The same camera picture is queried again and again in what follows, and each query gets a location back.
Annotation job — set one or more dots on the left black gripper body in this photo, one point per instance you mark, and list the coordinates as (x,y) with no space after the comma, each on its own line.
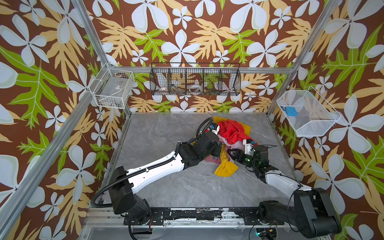
(216,151)

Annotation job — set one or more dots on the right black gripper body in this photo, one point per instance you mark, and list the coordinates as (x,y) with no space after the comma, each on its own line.
(237,153)

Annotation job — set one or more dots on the maroon printed t-shirt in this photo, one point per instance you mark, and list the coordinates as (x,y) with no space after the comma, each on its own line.
(213,159)

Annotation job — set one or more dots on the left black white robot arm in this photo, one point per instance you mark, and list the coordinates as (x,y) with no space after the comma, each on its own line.
(121,192)

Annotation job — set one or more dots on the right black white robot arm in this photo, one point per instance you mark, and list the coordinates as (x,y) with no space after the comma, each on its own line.
(309,211)

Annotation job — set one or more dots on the light pink cloth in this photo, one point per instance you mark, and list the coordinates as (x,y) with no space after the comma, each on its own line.
(239,145)

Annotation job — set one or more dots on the yellow cloth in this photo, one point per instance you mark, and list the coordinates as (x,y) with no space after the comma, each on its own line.
(227,167)

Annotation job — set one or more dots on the blue object in basket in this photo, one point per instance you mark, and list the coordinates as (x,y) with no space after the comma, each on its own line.
(291,111)

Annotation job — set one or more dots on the white mesh basket right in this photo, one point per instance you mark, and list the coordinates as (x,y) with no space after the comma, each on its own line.
(316,116)

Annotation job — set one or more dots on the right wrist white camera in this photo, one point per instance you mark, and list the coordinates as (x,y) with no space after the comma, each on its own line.
(249,145)

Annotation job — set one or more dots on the wrist white camera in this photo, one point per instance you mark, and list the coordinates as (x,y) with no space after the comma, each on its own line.
(214,128)
(249,145)

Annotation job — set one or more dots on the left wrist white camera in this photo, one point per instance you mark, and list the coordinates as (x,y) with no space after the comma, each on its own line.
(214,128)

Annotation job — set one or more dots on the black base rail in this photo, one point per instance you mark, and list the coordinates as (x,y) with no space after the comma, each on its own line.
(239,216)

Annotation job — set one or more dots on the black wire basket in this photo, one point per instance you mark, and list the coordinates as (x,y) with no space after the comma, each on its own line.
(210,79)

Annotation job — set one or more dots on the white wire basket left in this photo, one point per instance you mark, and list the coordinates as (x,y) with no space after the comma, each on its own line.
(111,87)

